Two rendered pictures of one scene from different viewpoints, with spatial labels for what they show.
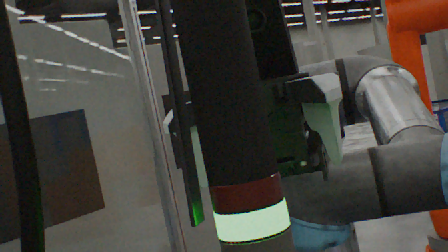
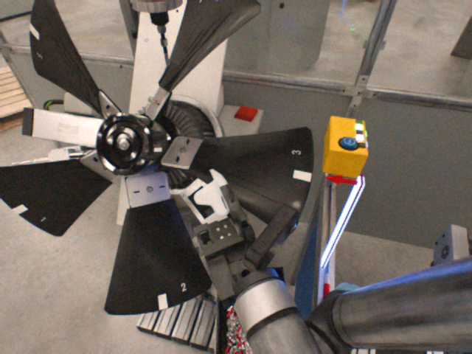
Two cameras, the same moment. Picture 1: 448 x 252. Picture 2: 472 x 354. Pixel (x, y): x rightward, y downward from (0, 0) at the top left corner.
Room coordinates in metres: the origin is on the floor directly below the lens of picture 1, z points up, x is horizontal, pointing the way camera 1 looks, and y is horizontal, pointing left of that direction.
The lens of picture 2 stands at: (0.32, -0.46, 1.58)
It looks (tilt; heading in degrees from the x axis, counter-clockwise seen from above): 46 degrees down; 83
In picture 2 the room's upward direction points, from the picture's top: straight up
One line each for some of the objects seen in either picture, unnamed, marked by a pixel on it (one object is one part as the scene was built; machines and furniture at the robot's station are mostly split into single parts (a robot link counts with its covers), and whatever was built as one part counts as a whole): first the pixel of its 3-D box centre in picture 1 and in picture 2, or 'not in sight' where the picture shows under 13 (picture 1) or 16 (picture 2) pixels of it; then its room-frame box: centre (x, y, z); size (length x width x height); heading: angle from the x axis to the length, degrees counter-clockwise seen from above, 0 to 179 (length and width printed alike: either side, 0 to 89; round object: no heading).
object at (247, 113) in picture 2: not in sight; (245, 113); (0.49, 0.57, 0.87); 0.08 x 0.08 x 0.02; 59
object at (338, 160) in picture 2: not in sight; (343, 147); (0.71, 0.14, 1.02); 0.16 x 0.10 x 0.11; 68
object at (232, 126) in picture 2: not in sight; (216, 122); (0.36, 0.55, 0.85); 0.36 x 0.24 x 0.03; 158
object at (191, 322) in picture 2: not in sight; (201, 279); (0.21, 0.23, 0.04); 0.62 x 0.45 x 0.08; 68
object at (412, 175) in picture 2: not in sight; (249, 158); (0.54, 0.66, 0.50); 2.59 x 0.03 x 0.91; 158
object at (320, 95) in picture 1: (325, 121); not in sight; (0.37, -0.07, 1.64); 0.09 x 0.03 x 0.06; 10
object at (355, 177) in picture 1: (321, 192); not in sight; (0.63, -0.09, 1.54); 0.11 x 0.08 x 0.11; 78
